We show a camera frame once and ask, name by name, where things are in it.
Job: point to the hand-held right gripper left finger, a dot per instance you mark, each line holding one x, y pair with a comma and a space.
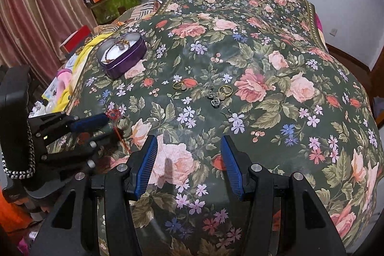
146, 167

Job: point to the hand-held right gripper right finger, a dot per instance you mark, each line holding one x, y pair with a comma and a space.
232, 169

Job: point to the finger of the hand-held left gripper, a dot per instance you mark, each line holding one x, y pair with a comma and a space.
75, 154
88, 124

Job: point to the red ornament hairpin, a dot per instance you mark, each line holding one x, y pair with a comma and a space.
113, 115

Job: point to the purple heart-shaped tin box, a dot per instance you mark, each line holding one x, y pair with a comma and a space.
132, 61

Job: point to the pink plastic item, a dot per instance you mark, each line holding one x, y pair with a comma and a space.
64, 80

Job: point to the silver hook earring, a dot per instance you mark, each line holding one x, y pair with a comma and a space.
227, 114

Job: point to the thin gold bangle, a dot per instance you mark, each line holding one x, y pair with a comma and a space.
108, 59

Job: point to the yellow cloth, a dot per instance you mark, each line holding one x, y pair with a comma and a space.
85, 50

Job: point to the orange cloth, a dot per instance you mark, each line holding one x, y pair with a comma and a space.
13, 211

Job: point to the red box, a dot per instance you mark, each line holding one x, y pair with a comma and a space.
75, 38

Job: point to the pink striped curtain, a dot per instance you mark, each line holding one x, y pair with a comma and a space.
39, 4

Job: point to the striped brown cloth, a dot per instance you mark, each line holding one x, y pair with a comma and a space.
144, 10

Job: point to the dark floral cloth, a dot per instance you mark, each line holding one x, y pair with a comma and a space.
270, 34

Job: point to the magenta cloth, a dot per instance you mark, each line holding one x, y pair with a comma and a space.
319, 29

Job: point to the white wall outlet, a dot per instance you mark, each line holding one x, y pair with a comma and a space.
333, 31

